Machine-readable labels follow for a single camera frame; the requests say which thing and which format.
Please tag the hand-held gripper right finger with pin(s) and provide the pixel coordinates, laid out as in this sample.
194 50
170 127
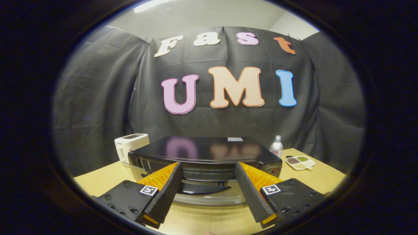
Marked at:
250 192

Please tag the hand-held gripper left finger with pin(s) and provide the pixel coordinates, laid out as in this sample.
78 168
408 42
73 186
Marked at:
168 194

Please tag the black toaster oven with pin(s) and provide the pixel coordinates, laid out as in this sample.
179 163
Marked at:
209 160

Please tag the white pop-up toaster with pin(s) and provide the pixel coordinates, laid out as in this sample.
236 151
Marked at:
130 145

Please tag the clear plastic bottle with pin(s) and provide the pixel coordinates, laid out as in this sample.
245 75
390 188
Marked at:
277 147

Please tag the white divided seasoning dish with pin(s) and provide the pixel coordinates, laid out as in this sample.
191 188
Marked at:
299 162

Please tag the black backdrop cloth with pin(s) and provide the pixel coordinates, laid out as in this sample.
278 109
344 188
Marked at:
209 124

